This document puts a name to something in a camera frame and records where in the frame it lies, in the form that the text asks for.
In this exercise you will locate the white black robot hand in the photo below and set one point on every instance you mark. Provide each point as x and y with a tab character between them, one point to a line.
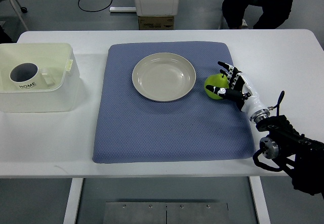
240	90

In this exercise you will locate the green pear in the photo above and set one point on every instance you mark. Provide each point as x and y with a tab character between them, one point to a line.
218	80

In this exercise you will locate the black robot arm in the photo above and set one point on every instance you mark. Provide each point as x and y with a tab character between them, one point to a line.
284	149

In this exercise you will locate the beige round plate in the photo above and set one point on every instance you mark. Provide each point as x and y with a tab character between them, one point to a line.
163	77

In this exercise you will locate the person in black trousers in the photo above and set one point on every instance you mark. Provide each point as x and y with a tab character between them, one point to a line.
275	13

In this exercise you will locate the cardboard box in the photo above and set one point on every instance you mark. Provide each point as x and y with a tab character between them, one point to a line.
156	22

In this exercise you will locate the white table leg right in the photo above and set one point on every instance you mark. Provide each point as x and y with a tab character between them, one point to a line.
259	200

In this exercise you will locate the white table leg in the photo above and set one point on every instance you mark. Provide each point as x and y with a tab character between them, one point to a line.
73	201
259	200

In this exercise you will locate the blue quilted mat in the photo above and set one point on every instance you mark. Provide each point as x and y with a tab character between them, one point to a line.
132	128

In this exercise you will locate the white plastic bin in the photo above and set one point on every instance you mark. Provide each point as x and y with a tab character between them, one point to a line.
58	58

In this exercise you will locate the white table leg left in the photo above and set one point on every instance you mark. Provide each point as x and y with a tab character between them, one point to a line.
73	201

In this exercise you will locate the white HOME mug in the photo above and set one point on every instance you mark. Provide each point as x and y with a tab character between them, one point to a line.
28	76

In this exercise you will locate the metal chair leg left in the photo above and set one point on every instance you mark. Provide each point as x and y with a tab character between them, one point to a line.
18	9

